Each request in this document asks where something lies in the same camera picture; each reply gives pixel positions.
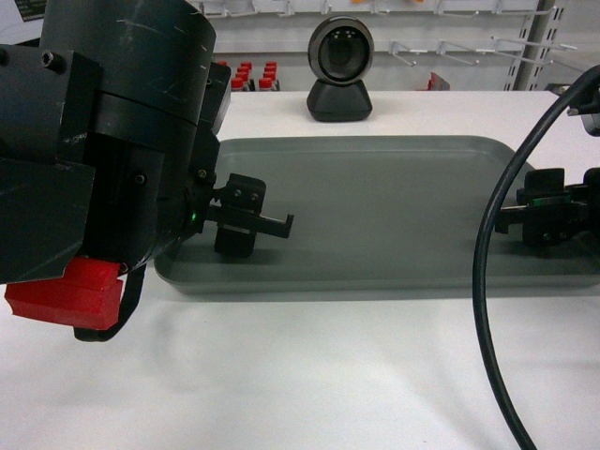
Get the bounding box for grey rectangular serving tray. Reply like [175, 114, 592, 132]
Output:
[153, 135, 600, 297]

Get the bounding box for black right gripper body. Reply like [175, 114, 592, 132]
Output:
[571, 168, 599, 234]

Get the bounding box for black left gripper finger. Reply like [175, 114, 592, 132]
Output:
[206, 205, 294, 238]
[215, 173, 266, 258]

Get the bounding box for black cable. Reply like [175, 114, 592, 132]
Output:
[473, 65, 600, 450]

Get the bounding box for white checkout table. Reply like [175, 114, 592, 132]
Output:
[1, 91, 599, 449]

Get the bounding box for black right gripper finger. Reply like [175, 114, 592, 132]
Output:
[495, 168, 581, 247]

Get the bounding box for red plastic block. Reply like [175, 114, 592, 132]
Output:
[5, 257, 123, 330]

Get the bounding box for round black barcode scanner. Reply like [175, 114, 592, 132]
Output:
[307, 15, 374, 123]

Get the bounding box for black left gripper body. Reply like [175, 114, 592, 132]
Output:
[180, 169, 217, 242]

